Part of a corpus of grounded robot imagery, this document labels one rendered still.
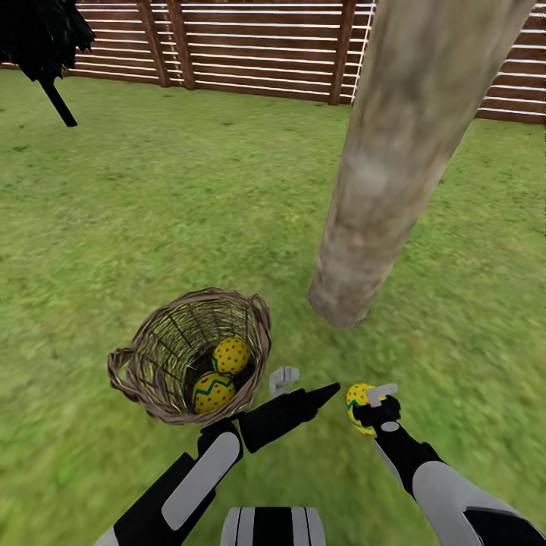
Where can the wicker basket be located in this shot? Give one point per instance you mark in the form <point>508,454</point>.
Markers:
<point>173,405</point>

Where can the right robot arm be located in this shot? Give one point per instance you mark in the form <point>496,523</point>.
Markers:
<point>459,512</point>

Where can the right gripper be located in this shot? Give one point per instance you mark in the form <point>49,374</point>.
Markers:
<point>367,414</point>

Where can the easter egg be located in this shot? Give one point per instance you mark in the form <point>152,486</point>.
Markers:
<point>211,391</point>
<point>357,395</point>
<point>231,356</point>

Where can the robot trunk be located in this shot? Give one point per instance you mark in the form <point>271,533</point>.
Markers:
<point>273,526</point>

